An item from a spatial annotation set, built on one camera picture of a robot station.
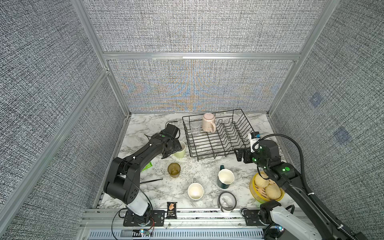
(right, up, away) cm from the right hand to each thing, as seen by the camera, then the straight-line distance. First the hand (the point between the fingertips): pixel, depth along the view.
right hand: (243, 147), depth 77 cm
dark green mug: (-8, -18, +6) cm, 20 cm away
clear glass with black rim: (-8, -29, +1) cm, 30 cm away
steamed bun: (+9, -18, +1) cm, 21 cm away
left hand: (-36, -3, +13) cm, 39 cm away
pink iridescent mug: (-15, +13, +21) cm, 29 cm away
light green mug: (-33, -6, +13) cm, 36 cm away
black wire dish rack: (+1, +6, +26) cm, 26 cm away
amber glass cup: (-37, -15, +12) cm, 42 cm away
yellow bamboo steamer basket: (+8, -23, -1) cm, 25 cm away
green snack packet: (-53, -13, +13) cm, 56 cm away
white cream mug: (-25, -24, +2) cm, 34 cm away
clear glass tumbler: (-24, +10, +22) cm, 34 cm away
